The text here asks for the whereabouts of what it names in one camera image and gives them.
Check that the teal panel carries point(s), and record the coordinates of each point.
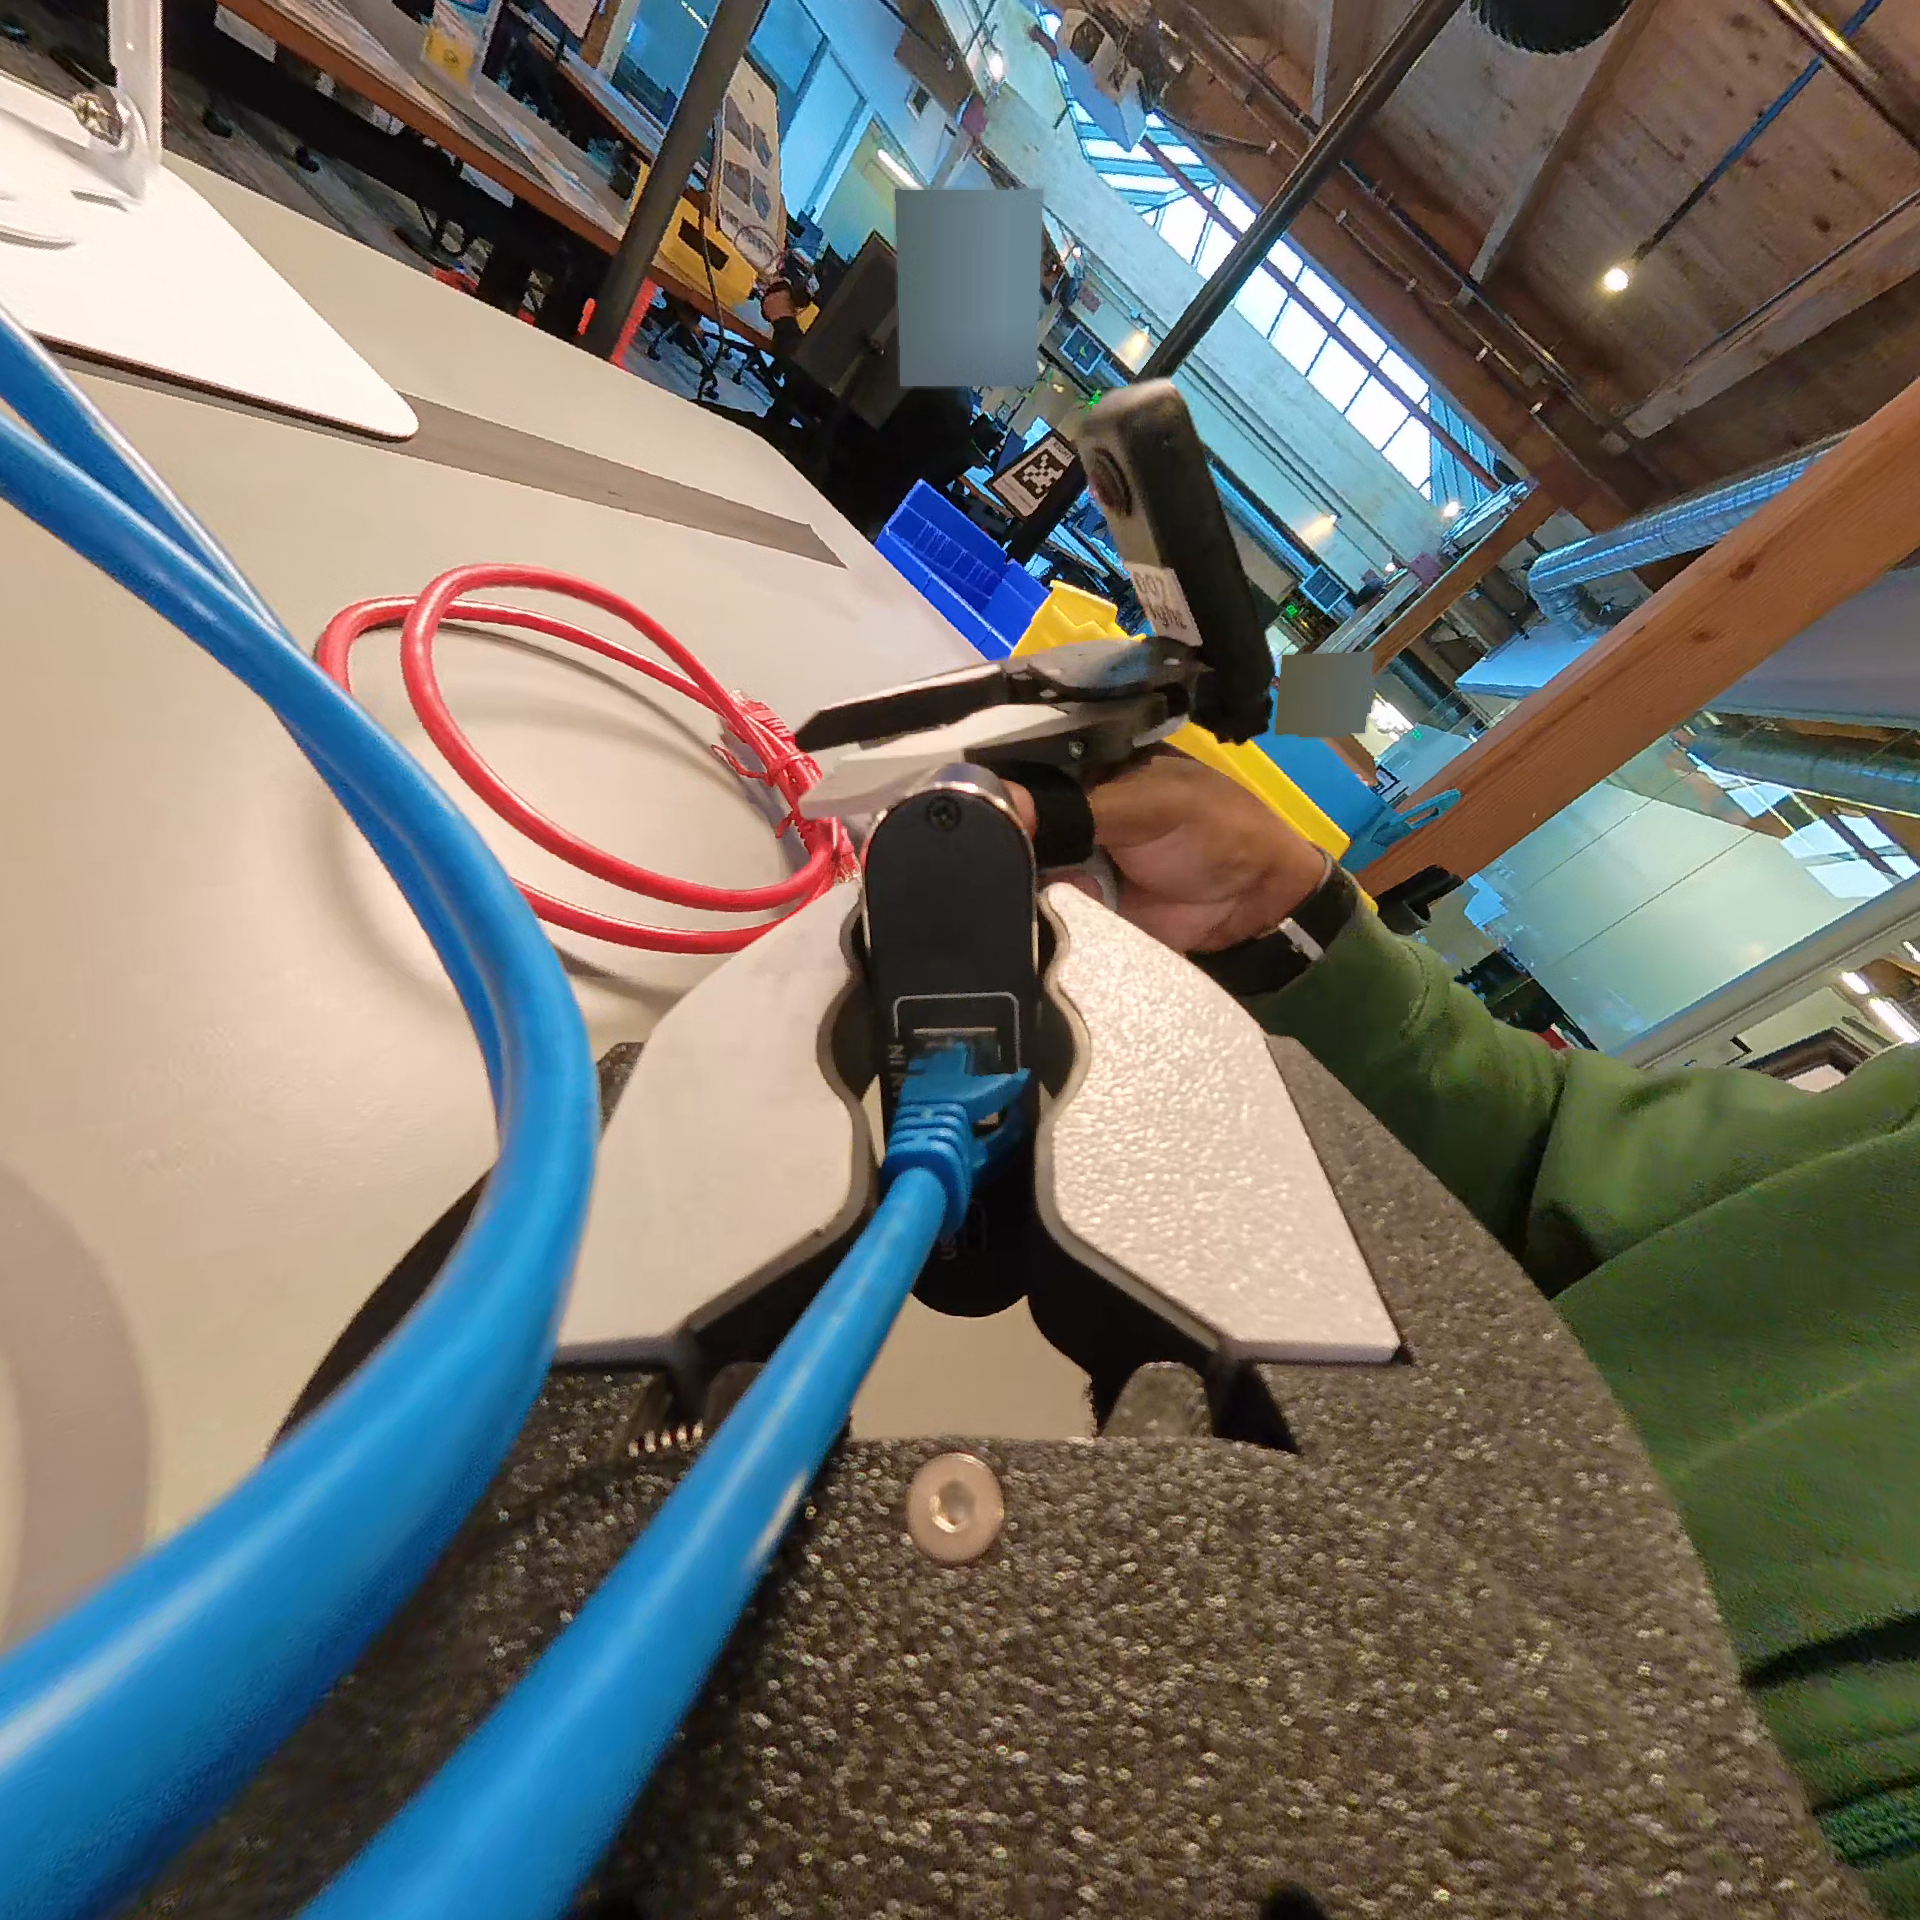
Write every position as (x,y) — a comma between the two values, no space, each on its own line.
(1363,796)

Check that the black round fan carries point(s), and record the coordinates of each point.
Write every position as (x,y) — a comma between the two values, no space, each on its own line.
(1546,20)

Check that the wooden support post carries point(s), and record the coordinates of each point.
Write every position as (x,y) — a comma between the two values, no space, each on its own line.
(1727,601)

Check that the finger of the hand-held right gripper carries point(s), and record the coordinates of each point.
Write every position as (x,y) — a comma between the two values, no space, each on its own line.
(914,709)
(959,758)

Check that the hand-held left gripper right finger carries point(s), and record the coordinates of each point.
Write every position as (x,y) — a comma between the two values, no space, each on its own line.
(1200,1170)

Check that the person's right forearm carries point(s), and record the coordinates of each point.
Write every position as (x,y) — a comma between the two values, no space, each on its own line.
(1423,1049)

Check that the grey metal column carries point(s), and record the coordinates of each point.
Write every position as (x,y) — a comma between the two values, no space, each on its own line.
(676,165)

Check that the yellow storage bin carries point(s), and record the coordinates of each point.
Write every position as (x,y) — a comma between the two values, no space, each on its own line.
(1275,796)

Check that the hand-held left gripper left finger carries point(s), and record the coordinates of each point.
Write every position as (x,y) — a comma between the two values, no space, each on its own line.
(721,1185)

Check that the person's green hoodie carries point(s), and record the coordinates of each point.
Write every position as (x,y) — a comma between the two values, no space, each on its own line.
(1770,1425)

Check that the fiducial marker sign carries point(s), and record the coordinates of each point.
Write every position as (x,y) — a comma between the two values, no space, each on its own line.
(1035,478)

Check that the blue storage bin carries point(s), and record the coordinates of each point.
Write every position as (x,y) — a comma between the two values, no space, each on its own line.
(944,554)

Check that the person's right hand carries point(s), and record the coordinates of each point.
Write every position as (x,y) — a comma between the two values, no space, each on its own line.
(1200,855)

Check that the black computer monitor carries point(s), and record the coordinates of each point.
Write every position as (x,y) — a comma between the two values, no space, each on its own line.
(849,322)

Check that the black ethernet port adapter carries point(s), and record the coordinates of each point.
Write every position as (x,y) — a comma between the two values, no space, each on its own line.
(947,899)

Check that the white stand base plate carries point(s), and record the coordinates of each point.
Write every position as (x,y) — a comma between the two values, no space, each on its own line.
(225,330)

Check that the black wristband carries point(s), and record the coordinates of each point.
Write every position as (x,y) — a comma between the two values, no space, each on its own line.
(1288,938)

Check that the standing poster banner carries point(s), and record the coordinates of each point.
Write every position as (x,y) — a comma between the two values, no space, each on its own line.
(749,150)

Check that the silver ventilation duct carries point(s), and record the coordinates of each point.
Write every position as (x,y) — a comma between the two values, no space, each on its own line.
(1652,539)

